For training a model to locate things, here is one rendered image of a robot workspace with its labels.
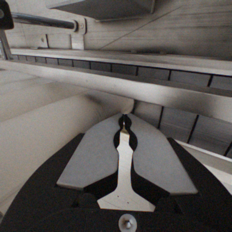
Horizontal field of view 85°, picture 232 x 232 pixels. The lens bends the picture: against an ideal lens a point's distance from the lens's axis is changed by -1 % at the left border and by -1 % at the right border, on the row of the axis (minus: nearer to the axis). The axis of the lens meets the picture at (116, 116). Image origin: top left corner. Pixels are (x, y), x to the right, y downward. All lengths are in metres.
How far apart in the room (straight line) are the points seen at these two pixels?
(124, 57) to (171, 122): 0.10
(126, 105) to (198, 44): 0.11
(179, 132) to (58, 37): 0.30
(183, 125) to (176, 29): 0.12
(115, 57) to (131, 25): 0.06
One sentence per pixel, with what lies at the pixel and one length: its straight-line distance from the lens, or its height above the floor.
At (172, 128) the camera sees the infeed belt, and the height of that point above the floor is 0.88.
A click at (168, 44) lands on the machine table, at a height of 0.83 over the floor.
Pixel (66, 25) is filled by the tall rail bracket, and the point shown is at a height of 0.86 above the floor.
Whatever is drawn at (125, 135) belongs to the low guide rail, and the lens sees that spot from 0.16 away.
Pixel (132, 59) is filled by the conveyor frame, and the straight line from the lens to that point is 0.17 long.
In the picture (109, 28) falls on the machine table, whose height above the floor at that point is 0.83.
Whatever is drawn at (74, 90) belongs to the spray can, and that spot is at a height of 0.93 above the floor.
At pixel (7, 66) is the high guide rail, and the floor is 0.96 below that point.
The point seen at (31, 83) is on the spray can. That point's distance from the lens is 0.21.
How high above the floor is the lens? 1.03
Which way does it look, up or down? 48 degrees down
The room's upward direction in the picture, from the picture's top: 126 degrees counter-clockwise
